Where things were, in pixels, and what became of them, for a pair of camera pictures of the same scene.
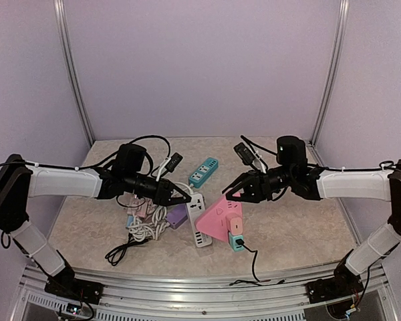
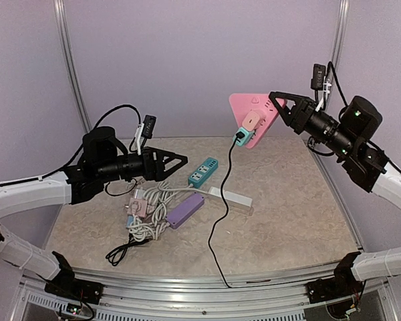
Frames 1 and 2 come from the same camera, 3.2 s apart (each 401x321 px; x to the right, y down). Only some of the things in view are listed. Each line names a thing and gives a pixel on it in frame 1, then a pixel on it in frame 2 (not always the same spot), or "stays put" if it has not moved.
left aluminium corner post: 62,25 stays put
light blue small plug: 129,220 stays put
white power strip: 194,208 to 235,198
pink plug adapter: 235,225 to 254,120
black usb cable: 260,282 to 240,136
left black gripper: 162,194 to 160,173
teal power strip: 203,172 stays put
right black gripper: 258,190 to 299,116
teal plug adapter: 236,242 to 244,140
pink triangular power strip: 214,223 to 242,103
